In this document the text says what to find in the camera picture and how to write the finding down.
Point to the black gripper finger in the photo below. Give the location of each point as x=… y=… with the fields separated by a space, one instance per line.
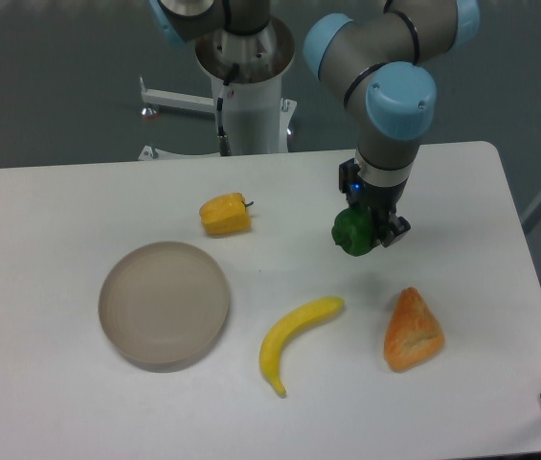
x=387 y=227

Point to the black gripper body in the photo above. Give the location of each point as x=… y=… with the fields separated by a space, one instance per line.
x=358 y=191

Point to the green bell pepper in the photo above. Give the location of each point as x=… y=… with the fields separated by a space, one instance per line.
x=352 y=230

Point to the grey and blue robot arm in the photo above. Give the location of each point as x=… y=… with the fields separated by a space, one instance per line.
x=373 y=69

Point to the yellow bell pepper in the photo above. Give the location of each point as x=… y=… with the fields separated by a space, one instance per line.
x=225 y=215

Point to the orange triangular pastry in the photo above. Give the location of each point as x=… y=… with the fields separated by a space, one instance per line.
x=414 y=334

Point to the yellow banana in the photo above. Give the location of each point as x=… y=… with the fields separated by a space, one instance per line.
x=294 y=323

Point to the beige round plate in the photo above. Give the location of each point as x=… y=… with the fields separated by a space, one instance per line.
x=163 y=306

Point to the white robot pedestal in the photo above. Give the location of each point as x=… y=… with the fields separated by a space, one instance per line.
x=251 y=114

